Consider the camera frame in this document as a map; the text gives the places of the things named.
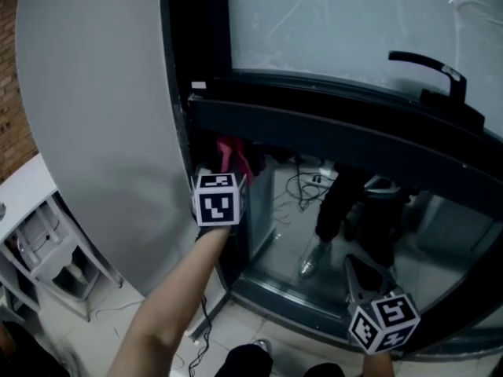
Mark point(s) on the person's black trousers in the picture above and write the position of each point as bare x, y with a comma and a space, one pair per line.
255, 363

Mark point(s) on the person's left forearm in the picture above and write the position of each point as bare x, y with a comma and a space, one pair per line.
177, 301

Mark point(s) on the clear window glass pane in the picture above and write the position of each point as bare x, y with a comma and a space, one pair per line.
440, 249

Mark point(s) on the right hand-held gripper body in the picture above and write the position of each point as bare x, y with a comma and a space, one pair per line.
393, 312

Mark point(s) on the person's right forearm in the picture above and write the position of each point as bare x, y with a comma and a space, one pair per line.
379, 365

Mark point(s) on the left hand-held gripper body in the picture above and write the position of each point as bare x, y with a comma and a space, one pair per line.
216, 206

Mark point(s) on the pink cloth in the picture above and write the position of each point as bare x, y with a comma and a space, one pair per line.
232, 155

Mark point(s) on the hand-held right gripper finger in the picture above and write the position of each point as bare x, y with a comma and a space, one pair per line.
349, 285
387, 283

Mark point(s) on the frosted window pane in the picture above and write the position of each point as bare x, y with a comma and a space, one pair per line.
334, 22

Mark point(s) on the white shelf unit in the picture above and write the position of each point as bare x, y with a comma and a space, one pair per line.
27, 195

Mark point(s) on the person's left silver sneaker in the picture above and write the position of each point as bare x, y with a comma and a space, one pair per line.
262, 344

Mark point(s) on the white foam corner pad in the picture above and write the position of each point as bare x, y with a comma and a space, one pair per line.
198, 85

